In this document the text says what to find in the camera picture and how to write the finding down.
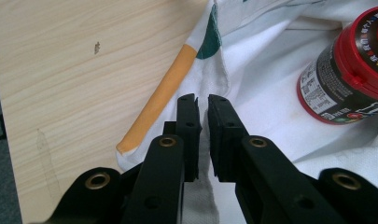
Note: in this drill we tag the white tote bag green patches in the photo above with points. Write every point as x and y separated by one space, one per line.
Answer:
270 93

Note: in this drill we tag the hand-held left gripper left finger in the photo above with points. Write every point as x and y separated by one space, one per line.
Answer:
165 174

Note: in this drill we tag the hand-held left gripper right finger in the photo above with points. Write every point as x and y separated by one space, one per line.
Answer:
258 174

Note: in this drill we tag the black bottle red lid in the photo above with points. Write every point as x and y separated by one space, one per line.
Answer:
329 77

